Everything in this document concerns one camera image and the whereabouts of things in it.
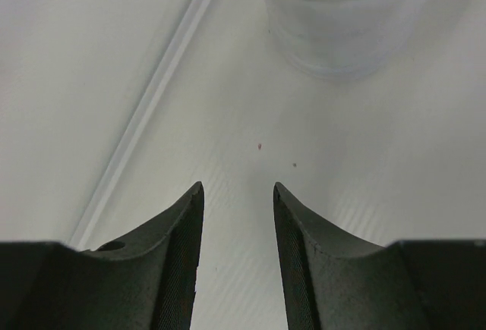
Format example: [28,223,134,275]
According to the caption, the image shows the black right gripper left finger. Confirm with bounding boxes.
[1,183,204,329]

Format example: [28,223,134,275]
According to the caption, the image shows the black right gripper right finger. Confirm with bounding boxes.
[273,184,485,329]

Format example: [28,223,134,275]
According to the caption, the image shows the clear cabinet door panel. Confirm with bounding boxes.
[68,0,212,249]

